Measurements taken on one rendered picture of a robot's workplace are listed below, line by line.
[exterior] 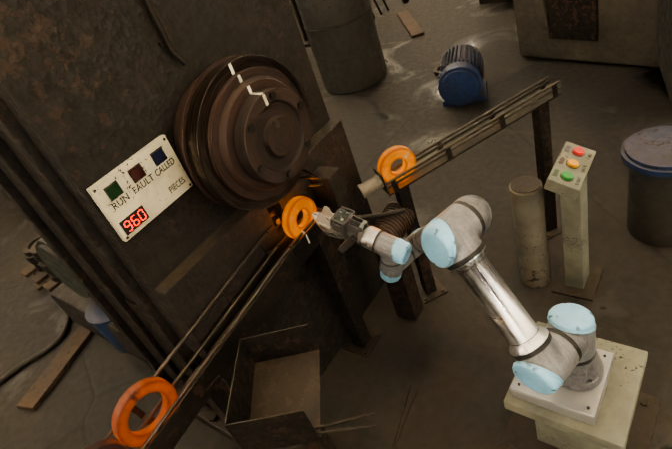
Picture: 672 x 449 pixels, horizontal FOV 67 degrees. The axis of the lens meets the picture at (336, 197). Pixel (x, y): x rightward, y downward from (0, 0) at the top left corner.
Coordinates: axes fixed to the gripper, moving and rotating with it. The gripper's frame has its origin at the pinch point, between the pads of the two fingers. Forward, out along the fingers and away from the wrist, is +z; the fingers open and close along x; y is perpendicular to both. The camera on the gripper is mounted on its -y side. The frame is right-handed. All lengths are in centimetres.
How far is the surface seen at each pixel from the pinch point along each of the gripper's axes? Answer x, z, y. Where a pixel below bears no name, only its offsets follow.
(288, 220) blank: 6.9, 6.5, 0.9
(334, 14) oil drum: -221, 137, -53
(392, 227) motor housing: -24.2, -18.0, -19.0
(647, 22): -251, -71, -22
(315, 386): 48, -32, -5
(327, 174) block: -17.1, 6.2, 3.3
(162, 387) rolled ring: 71, 4, -5
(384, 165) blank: -33.7, -8.5, 1.5
